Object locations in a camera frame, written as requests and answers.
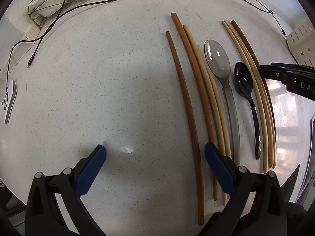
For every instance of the clear grey plastic spoon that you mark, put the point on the clear grey plastic spoon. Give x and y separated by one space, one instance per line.
219 64

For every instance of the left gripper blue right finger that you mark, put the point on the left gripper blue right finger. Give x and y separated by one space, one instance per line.
222 167

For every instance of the black plastic spoon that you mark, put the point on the black plastic spoon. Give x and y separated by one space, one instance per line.
245 84

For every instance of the white square charger device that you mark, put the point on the white square charger device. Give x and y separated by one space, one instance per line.
8 101

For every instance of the beige plastic utensil holder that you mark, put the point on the beige plastic utensil holder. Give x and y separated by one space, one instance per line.
301 42

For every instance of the light wooden chopstick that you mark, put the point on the light wooden chopstick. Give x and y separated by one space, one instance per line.
210 91
219 104
247 85
257 89

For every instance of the dark brown chopstick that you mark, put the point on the dark brown chopstick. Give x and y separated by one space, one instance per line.
193 133
248 49
168 166

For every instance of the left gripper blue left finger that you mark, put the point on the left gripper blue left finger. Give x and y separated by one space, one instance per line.
87 169

